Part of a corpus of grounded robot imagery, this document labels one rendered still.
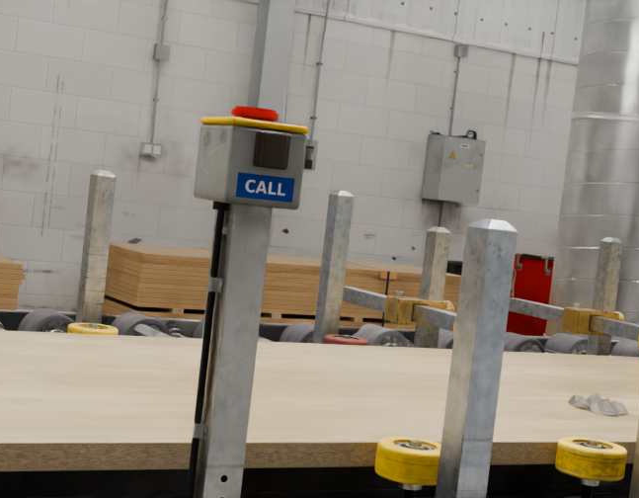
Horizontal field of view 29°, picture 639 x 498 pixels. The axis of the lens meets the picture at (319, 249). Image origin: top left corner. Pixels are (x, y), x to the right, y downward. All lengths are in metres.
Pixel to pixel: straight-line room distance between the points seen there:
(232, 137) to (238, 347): 0.18
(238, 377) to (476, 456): 0.27
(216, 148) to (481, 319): 0.31
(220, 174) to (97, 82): 7.53
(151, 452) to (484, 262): 0.38
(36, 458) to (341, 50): 8.25
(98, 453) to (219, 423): 0.22
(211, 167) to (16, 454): 0.35
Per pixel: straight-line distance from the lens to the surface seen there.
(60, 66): 8.47
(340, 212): 2.33
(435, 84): 9.82
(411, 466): 1.32
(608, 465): 1.48
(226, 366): 1.05
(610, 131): 5.46
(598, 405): 1.79
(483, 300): 1.17
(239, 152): 1.01
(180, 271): 7.40
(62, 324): 2.55
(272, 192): 1.02
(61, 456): 1.23
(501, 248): 1.17
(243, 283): 1.04
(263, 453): 1.31
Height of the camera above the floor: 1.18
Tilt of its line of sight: 3 degrees down
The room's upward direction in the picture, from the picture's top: 6 degrees clockwise
